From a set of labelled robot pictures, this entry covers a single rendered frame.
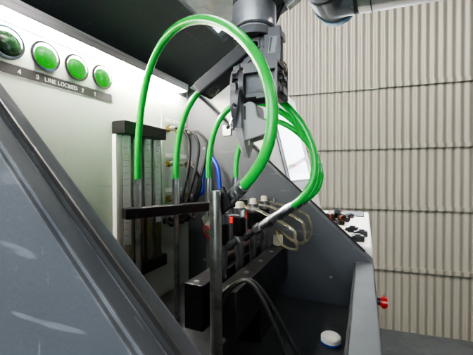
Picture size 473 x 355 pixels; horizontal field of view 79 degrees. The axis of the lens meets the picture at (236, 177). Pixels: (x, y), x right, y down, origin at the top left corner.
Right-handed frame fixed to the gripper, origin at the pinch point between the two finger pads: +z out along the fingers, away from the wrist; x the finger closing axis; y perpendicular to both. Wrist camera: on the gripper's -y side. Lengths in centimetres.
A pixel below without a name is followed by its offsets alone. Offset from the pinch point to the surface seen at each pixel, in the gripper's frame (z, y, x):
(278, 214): 12.1, 4.3, 7.1
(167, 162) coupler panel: 0.9, -31.2, 19.2
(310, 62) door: -84, -20, 186
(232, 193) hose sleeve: 6.6, 4.2, -13.6
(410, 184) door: 13, 50, 195
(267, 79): -6.5, 9.5, -15.6
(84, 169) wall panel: 3.1, -32.3, -6.3
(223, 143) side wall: -5.0, -19.5, 31.0
